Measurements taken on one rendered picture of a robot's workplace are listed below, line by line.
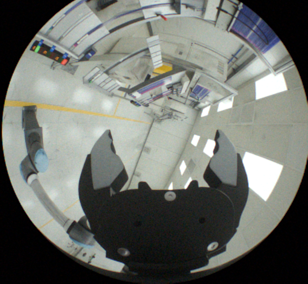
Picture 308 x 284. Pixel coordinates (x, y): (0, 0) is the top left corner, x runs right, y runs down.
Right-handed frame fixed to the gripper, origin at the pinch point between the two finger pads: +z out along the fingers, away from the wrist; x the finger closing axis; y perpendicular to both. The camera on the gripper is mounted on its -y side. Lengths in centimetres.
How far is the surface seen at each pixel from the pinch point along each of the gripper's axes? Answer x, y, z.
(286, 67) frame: 83, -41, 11
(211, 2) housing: 24, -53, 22
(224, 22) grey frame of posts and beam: 35, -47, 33
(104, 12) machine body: -35, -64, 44
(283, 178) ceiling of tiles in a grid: 165, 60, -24
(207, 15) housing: 24, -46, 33
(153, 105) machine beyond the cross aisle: -29, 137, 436
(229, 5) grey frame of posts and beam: 33, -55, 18
